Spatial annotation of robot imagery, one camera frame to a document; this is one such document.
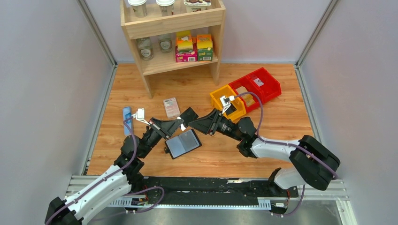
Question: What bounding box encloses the dark credit card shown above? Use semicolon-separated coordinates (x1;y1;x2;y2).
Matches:
225;104;239;118
179;107;199;127

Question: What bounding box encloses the black leather card holder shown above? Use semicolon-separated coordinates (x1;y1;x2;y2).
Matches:
164;129;202;159

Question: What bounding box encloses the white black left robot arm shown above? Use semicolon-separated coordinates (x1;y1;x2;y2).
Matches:
45;114;184;225

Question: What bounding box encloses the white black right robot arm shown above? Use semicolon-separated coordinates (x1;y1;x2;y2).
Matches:
187;109;341;191

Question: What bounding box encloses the pink white card box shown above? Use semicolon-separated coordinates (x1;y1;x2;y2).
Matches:
163;97;181;119

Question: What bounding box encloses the tan card in bin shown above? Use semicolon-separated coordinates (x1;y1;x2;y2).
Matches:
236;86;255;106

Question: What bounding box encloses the white card in bin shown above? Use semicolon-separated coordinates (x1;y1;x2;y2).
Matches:
253;78;264;87

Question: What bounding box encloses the yellow plastic bin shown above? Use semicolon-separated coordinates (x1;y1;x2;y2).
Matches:
210;85;246;121

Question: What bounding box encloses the blue toothpaste box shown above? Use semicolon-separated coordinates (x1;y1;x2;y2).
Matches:
122;106;134;136

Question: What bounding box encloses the red plastic bin middle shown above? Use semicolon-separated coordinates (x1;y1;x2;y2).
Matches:
229;75;265;113

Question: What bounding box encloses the red plastic bin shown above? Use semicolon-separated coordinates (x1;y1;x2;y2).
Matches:
229;75;265;113
247;67;282;103

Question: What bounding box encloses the red plastic bin far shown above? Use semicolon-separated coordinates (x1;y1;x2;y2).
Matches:
247;67;282;103

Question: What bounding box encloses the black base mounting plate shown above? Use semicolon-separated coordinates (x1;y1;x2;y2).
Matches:
132;177;299;206

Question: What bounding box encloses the glass jar left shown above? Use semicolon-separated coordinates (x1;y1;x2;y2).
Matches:
136;37;153;60

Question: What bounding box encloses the glass jar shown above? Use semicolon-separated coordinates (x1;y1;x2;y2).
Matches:
136;37;153;60
157;34;172;53

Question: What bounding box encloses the pink orange snack box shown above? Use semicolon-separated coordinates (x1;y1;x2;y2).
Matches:
175;30;198;63

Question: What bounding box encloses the green orange snack box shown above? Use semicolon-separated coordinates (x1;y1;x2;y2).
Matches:
197;34;213;61

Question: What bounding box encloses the glass jar right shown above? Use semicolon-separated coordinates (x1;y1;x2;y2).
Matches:
157;34;172;53

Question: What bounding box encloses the wooden two-tier shelf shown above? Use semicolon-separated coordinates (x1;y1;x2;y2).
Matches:
120;0;226;98

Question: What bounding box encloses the white lidded cup left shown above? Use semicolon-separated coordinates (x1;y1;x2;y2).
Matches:
128;0;147;18

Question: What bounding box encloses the white lidded cup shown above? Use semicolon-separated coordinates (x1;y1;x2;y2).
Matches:
156;0;175;16
128;0;147;18

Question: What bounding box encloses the white lidded cup middle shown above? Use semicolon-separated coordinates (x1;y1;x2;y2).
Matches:
156;0;175;16

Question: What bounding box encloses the chocolate pudding tub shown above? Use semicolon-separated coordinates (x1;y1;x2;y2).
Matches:
184;0;211;13

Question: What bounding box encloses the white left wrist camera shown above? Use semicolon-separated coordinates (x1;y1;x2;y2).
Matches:
132;108;153;125

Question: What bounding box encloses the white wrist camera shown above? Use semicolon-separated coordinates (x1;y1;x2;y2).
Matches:
220;96;235;113
132;108;153;125

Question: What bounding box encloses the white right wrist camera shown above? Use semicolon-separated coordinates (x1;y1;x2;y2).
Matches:
220;96;235;113

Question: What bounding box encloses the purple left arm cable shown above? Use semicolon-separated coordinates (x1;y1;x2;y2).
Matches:
45;116;165;225

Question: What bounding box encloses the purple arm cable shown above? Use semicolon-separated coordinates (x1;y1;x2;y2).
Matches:
233;91;339;218
45;116;165;225

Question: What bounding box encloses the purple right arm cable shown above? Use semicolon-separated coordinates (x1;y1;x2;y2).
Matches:
233;91;339;218

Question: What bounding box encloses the aluminium frame rail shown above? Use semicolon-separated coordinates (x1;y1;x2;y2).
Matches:
47;174;348;225

